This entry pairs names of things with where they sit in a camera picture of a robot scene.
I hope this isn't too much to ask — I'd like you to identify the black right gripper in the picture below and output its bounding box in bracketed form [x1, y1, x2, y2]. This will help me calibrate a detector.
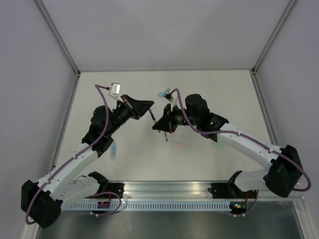
[154, 102, 199, 132]

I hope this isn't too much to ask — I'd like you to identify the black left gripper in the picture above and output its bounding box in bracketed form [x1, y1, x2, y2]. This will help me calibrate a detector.
[107, 96, 155, 136]

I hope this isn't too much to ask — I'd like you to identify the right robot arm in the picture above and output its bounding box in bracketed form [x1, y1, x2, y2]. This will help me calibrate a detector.
[153, 92, 302, 198]

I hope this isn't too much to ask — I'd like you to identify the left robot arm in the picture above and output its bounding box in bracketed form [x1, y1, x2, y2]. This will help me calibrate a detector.
[21, 95, 154, 229]

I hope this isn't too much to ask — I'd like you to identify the blue highlighter pen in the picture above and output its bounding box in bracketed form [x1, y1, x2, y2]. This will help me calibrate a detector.
[111, 141, 117, 161]

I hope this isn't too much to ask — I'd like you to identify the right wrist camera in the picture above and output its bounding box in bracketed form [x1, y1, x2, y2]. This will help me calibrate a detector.
[163, 88, 177, 111]

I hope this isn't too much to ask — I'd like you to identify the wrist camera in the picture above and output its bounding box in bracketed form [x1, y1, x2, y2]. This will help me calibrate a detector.
[109, 82, 123, 102]
[163, 88, 177, 111]

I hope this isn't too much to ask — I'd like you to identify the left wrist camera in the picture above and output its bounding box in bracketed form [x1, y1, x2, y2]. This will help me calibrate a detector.
[109, 82, 123, 102]

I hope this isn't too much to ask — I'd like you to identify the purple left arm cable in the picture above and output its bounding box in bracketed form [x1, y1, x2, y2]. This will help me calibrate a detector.
[24, 84, 122, 225]

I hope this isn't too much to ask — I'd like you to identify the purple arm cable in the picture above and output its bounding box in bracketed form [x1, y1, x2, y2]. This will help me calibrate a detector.
[24, 84, 122, 225]
[171, 88, 312, 192]

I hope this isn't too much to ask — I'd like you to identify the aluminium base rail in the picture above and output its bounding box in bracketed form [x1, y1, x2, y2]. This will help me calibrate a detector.
[108, 181, 306, 201]

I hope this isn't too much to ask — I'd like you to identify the white slotted cable duct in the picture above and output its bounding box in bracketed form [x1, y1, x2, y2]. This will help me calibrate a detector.
[66, 200, 231, 212]

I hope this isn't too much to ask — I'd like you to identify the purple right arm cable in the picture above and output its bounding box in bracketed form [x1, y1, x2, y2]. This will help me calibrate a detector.
[171, 88, 312, 192]

